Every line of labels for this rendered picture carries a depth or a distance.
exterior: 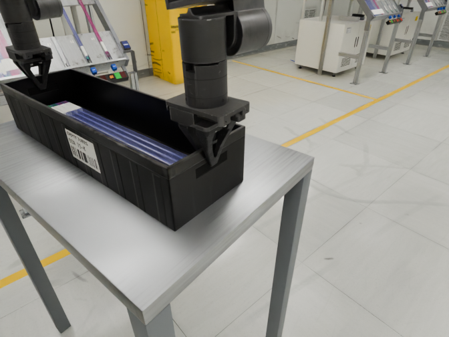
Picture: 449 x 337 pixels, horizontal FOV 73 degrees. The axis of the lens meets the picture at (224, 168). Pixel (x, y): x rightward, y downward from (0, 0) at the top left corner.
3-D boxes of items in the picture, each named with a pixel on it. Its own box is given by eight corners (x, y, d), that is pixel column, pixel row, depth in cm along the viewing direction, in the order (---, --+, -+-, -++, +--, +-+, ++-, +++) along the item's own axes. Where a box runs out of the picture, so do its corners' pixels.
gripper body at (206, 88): (196, 99, 47) (192, 49, 43) (250, 114, 42) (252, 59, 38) (165, 113, 43) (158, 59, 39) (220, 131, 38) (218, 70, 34)
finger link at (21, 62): (47, 81, 82) (35, 45, 76) (60, 87, 78) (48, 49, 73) (20, 88, 77) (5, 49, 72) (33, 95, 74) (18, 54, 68)
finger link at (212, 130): (204, 146, 52) (200, 92, 46) (238, 160, 48) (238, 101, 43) (174, 164, 47) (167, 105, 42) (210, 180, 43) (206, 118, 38)
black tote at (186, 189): (17, 128, 76) (-2, 83, 70) (81, 107, 87) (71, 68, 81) (174, 232, 46) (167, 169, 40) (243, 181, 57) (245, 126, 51)
